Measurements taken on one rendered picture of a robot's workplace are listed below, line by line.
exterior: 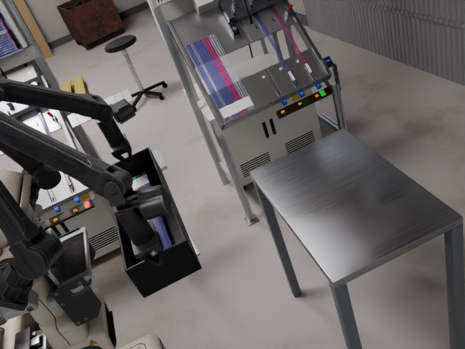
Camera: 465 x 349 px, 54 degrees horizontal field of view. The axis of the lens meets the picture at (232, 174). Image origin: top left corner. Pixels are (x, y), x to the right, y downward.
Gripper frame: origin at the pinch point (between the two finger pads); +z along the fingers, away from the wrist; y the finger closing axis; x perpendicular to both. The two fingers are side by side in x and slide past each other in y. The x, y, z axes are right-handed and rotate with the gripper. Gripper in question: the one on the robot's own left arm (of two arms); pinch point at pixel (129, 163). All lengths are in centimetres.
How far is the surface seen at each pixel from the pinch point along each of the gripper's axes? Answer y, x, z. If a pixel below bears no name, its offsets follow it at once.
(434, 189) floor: 26, -141, 115
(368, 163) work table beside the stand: -22, -79, 33
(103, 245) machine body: 98, 51, 96
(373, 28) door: 210, -226, 94
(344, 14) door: 255, -224, 88
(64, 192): 71, 45, 36
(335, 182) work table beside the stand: -23, -65, 32
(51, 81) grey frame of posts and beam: 120, 28, -5
